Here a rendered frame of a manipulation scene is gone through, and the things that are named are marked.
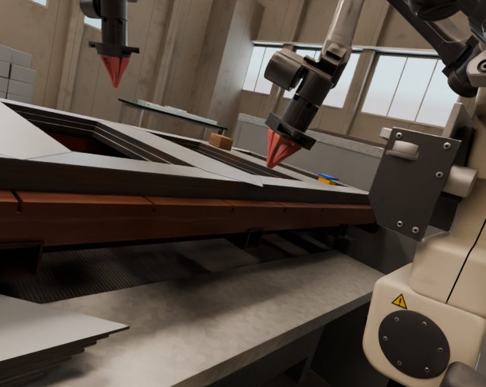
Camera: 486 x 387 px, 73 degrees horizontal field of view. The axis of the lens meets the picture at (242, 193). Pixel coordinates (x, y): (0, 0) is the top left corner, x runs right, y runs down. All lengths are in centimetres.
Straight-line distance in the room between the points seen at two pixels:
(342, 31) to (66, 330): 72
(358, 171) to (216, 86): 996
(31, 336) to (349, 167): 132
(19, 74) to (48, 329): 719
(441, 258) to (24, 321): 56
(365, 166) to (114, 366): 125
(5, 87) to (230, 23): 678
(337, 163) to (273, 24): 1080
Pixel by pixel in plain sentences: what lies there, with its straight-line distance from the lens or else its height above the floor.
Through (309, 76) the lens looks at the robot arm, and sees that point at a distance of 66.
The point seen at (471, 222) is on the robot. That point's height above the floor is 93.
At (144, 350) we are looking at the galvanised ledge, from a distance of 47.
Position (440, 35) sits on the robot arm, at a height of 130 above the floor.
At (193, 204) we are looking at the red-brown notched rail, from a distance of 58.
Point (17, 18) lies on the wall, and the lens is 978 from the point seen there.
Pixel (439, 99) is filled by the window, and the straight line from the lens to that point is 916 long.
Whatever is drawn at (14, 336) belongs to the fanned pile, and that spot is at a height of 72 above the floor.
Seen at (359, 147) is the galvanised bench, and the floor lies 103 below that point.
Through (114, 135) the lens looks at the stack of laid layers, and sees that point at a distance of 108.
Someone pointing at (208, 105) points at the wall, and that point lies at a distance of 1125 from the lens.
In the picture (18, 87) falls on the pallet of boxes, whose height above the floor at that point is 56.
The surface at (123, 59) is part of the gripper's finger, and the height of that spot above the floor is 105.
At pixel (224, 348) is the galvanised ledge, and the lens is 51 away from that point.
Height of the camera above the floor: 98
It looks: 11 degrees down
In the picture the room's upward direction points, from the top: 16 degrees clockwise
